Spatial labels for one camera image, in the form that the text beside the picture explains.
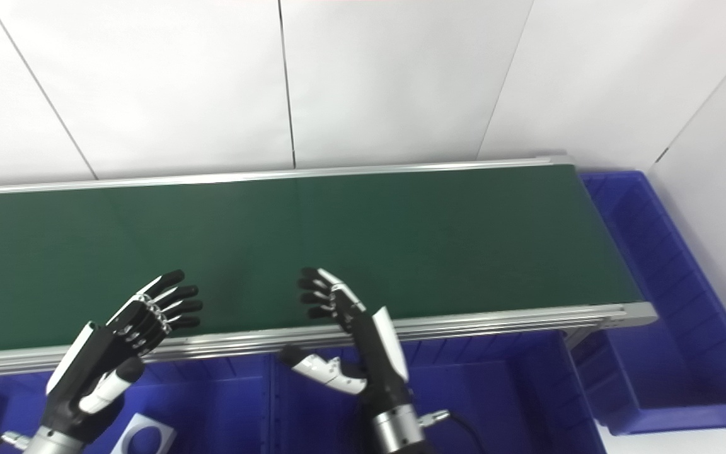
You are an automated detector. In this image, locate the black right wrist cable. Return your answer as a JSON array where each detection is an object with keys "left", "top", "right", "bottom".
[{"left": 416, "top": 409, "right": 487, "bottom": 454}]

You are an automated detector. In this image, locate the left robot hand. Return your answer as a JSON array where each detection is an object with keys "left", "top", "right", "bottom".
[{"left": 42, "top": 270, "right": 204, "bottom": 443}]

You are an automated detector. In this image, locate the green conveyor belt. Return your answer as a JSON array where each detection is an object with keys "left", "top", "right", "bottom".
[{"left": 0, "top": 154, "right": 659, "bottom": 380}]

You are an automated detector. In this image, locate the aluminium conveyor leg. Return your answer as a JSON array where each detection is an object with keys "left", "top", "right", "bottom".
[{"left": 560, "top": 323, "right": 613, "bottom": 352}]

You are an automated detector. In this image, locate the white square part with hole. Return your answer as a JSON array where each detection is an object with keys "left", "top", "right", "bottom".
[{"left": 110, "top": 412, "right": 178, "bottom": 454}]

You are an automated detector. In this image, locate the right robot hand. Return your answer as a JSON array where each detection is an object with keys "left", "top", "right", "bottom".
[{"left": 279, "top": 267, "right": 415, "bottom": 417}]

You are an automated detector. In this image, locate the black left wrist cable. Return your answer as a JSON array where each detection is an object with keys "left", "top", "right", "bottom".
[{"left": 0, "top": 431, "right": 31, "bottom": 454}]

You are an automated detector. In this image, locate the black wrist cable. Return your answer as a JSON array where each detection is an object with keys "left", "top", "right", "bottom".
[
  {"left": 0, "top": 431, "right": 31, "bottom": 454},
  {"left": 416, "top": 409, "right": 487, "bottom": 454}
]

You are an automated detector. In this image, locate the large blue plastic bin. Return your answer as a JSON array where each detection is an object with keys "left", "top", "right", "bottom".
[{"left": 572, "top": 170, "right": 726, "bottom": 436}]

